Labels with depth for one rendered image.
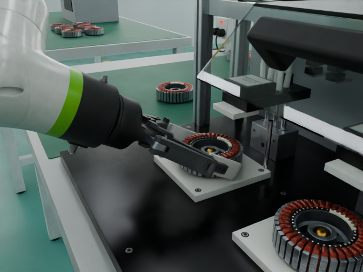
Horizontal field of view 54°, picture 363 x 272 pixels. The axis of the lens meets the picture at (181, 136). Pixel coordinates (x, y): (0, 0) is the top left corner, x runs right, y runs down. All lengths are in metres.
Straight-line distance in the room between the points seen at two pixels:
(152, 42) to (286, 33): 1.79
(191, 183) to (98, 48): 1.39
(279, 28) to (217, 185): 0.38
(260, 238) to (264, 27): 0.31
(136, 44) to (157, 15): 3.55
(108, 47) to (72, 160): 1.27
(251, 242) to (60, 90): 0.30
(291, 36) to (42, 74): 0.30
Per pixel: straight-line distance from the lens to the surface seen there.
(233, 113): 0.58
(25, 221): 1.90
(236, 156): 0.59
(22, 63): 0.42
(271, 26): 0.23
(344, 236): 0.49
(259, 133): 0.69
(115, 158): 0.68
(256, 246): 0.46
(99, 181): 0.61
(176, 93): 0.99
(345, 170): 0.45
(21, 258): 1.70
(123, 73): 1.34
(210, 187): 0.56
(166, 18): 5.55
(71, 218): 0.58
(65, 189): 0.65
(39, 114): 0.44
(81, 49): 1.86
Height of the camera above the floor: 1.09
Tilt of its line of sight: 25 degrees down
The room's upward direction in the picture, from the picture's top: straight up
